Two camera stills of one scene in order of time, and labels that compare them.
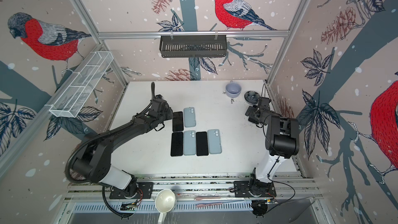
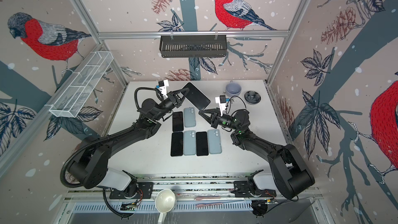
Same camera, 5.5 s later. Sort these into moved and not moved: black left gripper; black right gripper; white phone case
Moved: black left gripper; black right gripper
Not moved: white phone case
